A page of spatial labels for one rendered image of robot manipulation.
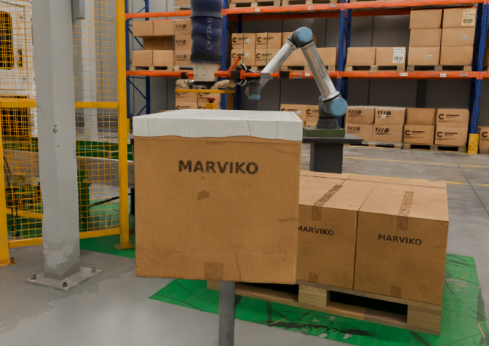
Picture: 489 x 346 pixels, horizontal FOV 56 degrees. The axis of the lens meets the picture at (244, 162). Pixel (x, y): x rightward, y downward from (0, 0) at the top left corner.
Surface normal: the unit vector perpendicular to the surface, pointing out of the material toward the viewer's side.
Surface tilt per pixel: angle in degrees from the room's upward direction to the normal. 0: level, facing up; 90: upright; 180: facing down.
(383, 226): 90
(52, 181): 90
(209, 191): 90
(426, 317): 90
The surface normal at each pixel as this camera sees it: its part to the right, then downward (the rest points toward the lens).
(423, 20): -0.37, 0.13
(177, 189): -0.07, 0.15
